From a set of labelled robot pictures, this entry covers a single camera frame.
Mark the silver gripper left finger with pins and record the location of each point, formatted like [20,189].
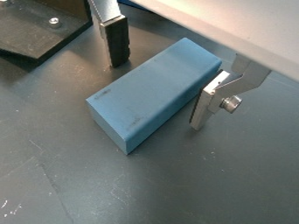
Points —
[113,30]

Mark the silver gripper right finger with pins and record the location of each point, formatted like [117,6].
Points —
[219,95]

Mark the light blue rectangular block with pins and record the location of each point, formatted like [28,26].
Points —
[132,106]

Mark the black curved fixture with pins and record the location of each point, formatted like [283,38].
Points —
[37,27]

